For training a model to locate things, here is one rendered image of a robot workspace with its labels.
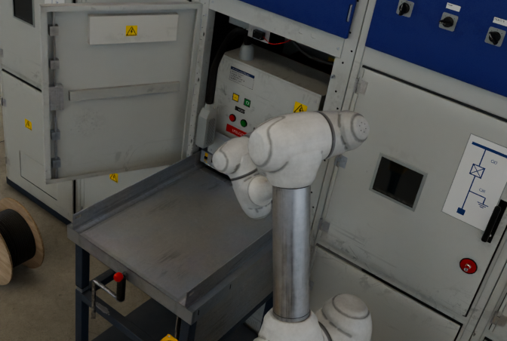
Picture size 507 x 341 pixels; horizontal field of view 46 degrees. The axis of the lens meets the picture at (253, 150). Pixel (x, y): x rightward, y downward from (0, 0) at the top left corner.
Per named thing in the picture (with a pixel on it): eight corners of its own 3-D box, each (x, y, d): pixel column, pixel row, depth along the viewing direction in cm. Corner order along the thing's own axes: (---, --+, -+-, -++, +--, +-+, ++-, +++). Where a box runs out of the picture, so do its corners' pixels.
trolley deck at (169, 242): (191, 325, 194) (192, 312, 191) (66, 237, 222) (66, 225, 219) (299, 235, 244) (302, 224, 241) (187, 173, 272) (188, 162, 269)
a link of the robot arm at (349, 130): (330, 111, 170) (293, 116, 162) (374, 99, 154) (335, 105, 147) (339, 155, 169) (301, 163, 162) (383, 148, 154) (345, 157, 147)
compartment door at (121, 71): (41, 176, 245) (36, 0, 208) (182, 155, 276) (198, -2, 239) (46, 185, 240) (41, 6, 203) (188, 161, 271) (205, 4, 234)
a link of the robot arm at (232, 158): (229, 137, 214) (243, 170, 216) (201, 152, 202) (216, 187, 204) (250, 130, 207) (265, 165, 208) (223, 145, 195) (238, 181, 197)
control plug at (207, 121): (203, 148, 251) (207, 112, 242) (194, 144, 253) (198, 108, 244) (214, 143, 257) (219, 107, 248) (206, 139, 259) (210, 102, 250)
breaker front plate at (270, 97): (295, 201, 244) (319, 97, 220) (205, 155, 265) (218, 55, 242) (296, 201, 245) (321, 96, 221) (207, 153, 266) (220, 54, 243)
